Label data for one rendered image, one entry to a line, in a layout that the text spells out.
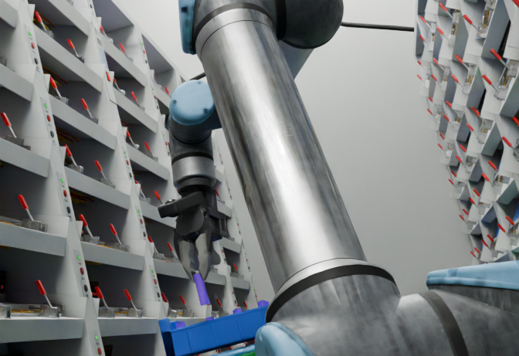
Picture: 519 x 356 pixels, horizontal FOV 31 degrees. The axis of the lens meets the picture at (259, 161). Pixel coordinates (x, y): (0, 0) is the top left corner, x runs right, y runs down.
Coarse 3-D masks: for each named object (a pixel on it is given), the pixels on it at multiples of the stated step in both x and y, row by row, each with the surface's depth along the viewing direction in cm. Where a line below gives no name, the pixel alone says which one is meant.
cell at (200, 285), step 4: (196, 276) 187; (200, 276) 187; (196, 280) 187; (200, 280) 187; (196, 284) 187; (200, 284) 187; (204, 284) 187; (196, 288) 187; (200, 288) 187; (204, 288) 187; (200, 292) 186; (204, 292) 187; (200, 296) 186; (204, 296) 186; (200, 300) 186; (204, 300) 186; (208, 300) 186; (204, 304) 186
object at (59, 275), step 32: (0, 32) 239; (32, 32) 246; (0, 96) 236; (32, 96) 235; (0, 128) 235; (32, 128) 233; (0, 192) 232; (32, 192) 231; (0, 256) 229; (32, 256) 228; (64, 256) 227; (32, 288) 227; (64, 288) 226; (96, 320) 232; (32, 352) 224; (64, 352) 223
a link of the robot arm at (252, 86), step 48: (192, 0) 130; (240, 0) 129; (192, 48) 133; (240, 48) 123; (240, 96) 118; (288, 96) 118; (240, 144) 115; (288, 144) 112; (288, 192) 107; (336, 192) 110; (288, 240) 104; (336, 240) 103; (288, 288) 99; (336, 288) 96; (384, 288) 98; (288, 336) 93; (336, 336) 93; (384, 336) 93; (432, 336) 93
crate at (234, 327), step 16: (160, 320) 183; (176, 320) 201; (208, 320) 183; (224, 320) 183; (240, 320) 183; (256, 320) 183; (176, 336) 182; (192, 336) 182; (208, 336) 182; (224, 336) 182; (240, 336) 182; (176, 352) 182; (192, 352) 182
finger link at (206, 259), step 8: (200, 240) 189; (200, 248) 189; (200, 256) 188; (208, 256) 187; (216, 256) 191; (200, 264) 187; (208, 264) 187; (216, 264) 191; (200, 272) 187; (208, 272) 187
